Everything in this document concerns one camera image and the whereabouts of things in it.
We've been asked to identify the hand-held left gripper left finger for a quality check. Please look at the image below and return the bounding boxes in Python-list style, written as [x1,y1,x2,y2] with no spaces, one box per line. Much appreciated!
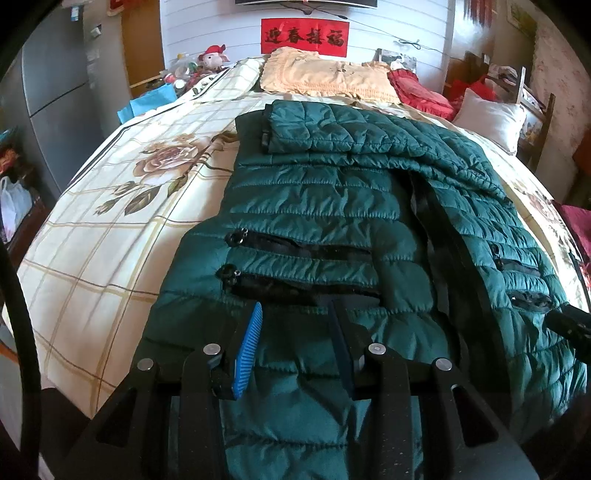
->
[55,301,265,480]

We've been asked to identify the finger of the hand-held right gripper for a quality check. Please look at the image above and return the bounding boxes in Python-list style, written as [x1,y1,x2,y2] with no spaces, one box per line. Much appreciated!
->
[545,305,591,365]

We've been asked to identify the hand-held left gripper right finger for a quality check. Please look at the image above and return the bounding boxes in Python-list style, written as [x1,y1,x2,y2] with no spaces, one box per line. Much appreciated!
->
[328,300,541,480]

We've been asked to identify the dark green puffer jacket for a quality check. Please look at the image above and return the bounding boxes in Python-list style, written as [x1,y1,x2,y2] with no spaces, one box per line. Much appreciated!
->
[136,100,587,480]

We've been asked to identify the red clothes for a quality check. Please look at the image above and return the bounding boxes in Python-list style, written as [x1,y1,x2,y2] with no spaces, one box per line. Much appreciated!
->
[445,78,497,100]

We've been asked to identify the magenta cloth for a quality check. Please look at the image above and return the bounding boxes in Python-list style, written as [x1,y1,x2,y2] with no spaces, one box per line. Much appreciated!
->
[554,200,591,278]

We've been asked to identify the bed with floral plaid sheet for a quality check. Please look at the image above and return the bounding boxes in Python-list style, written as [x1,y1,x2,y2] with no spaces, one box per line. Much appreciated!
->
[2,58,587,416]

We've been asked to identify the wooden chair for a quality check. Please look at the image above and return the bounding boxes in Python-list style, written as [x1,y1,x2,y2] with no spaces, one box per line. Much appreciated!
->
[489,67,555,171]

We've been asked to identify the white pillow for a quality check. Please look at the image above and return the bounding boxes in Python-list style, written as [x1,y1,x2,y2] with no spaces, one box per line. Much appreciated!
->
[452,88,527,155]

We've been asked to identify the light blue bag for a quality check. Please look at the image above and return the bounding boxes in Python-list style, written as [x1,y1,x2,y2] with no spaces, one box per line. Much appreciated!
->
[117,85,178,124]

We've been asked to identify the red frilled pillow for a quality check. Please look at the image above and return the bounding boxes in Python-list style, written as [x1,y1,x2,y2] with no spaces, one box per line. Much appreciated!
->
[387,69,458,121]

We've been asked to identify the white plastic bag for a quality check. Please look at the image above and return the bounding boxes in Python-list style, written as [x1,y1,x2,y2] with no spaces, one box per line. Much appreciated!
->
[0,176,33,243]

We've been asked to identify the beige frilled pillow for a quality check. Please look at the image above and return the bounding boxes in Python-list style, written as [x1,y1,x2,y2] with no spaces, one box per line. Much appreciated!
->
[259,47,402,104]

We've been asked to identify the pile of small toys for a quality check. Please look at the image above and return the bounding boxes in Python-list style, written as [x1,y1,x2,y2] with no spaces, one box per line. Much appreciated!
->
[161,53,201,95]

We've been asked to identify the plush toy with red hat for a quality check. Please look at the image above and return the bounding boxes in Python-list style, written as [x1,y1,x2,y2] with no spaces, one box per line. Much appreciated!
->
[198,45,230,72]

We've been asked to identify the framed photo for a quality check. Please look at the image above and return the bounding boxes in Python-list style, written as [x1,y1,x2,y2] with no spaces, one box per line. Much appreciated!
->
[376,48,416,70]

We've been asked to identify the wooden door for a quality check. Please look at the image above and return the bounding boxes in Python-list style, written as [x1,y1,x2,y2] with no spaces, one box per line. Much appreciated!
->
[124,0,166,100]

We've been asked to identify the grey refrigerator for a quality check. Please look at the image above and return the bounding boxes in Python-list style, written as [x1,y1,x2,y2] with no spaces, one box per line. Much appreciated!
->
[21,4,125,195]

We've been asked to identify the red hanging decoration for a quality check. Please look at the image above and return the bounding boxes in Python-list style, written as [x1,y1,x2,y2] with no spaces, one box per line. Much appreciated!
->
[464,0,497,24]

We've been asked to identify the thick black cable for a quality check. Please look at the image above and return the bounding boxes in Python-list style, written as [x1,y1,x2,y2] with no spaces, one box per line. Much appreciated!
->
[0,240,42,480]

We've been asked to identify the red wall banner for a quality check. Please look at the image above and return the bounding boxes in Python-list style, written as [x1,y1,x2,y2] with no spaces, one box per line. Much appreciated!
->
[261,17,348,57]

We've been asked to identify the framed wall picture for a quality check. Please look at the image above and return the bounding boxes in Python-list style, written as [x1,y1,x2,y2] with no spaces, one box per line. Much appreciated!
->
[508,0,539,33]

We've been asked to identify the wall-mounted television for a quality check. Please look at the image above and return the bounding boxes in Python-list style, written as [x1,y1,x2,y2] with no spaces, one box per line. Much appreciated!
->
[235,0,378,9]

